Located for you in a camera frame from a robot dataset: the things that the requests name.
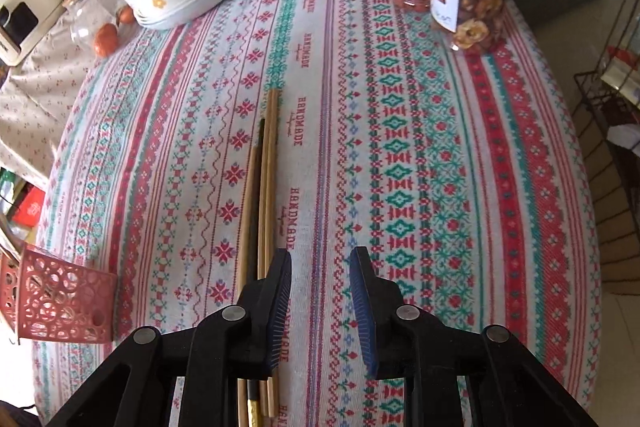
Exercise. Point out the glass jar with wooden lid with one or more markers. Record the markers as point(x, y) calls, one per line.
point(92, 17)

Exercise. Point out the floral cabinet cover cloth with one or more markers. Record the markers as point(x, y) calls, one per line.
point(35, 92)

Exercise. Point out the small orange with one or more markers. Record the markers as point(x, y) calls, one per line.
point(106, 40)
point(125, 14)

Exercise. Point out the black chopstick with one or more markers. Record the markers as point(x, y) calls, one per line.
point(260, 167)

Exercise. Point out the striped patterned tablecloth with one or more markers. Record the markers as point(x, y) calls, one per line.
point(400, 167)

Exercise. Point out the brown wooden chopstick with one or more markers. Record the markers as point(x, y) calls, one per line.
point(248, 217)

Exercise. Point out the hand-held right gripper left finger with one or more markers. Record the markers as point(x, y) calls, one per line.
point(280, 307)

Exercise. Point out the yellow bamboo chopstick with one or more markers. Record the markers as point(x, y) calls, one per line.
point(269, 107)
point(276, 107)

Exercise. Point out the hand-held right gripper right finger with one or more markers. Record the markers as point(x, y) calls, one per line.
point(362, 307)

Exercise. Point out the red box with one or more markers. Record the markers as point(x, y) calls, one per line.
point(30, 209)

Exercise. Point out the pink perforated utensil basket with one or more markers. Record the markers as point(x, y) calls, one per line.
point(60, 302)

